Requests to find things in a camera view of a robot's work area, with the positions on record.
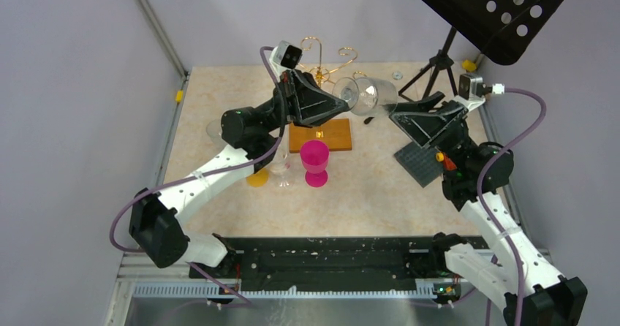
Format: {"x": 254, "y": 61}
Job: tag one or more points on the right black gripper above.
{"x": 422, "y": 126}

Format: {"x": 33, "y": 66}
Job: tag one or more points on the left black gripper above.
{"x": 305, "y": 101}

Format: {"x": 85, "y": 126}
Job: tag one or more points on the pink wine glass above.
{"x": 314, "y": 156}

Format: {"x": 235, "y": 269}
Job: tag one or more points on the clear wine glass back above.
{"x": 367, "y": 96}

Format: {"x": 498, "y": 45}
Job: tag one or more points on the clear wine glass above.
{"x": 279, "y": 169}
{"x": 367, "y": 96}
{"x": 214, "y": 133}

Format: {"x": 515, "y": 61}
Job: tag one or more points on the yellow wine glass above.
{"x": 258, "y": 179}

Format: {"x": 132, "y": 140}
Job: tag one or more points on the clear wine glass front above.
{"x": 214, "y": 133}

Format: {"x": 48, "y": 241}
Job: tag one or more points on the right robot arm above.
{"x": 518, "y": 280}

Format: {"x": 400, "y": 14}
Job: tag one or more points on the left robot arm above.
{"x": 158, "y": 216}

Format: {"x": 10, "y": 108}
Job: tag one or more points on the toy bricks red green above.
{"x": 446, "y": 162}

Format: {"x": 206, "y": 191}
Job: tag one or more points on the dark grey lego plate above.
{"x": 419, "y": 163}

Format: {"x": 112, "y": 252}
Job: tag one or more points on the black tripod stand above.
{"x": 440, "y": 62}

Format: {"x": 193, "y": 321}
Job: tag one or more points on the yellow corner block right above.
{"x": 469, "y": 66}

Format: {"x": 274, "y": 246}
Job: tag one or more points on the yellow block left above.
{"x": 179, "y": 96}

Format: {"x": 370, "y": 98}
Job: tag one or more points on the black music stand tray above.
{"x": 502, "y": 30}

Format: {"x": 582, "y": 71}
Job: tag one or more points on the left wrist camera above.
{"x": 284, "y": 56}

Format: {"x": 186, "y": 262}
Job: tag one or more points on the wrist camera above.
{"x": 284, "y": 56}
{"x": 472, "y": 91}

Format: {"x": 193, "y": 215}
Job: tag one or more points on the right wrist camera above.
{"x": 472, "y": 91}

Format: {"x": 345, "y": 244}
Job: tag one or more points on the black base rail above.
{"x": 345, "y": 264}

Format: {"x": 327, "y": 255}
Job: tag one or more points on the aluminium frame post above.
{"x": 161, "y": 36}

